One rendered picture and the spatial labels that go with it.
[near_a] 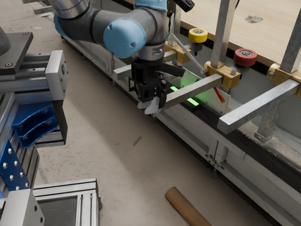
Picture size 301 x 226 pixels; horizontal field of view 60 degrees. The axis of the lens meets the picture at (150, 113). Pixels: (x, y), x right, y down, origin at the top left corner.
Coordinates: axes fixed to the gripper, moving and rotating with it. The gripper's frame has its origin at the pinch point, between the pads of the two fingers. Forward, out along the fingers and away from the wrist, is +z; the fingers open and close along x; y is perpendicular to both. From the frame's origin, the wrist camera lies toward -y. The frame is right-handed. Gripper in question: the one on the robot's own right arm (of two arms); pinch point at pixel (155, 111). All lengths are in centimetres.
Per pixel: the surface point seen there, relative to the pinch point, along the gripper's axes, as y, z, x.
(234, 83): -31.1, -1.8, 5.1
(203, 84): -19.2, -3.7, 1.4
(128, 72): -5.1, -1.5, -23.5
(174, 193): -22, 74, -10
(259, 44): -53, -8, -2
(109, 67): -52, 60, -133
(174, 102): -6.4, -1.9, 1.5
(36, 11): -2, 1, -123
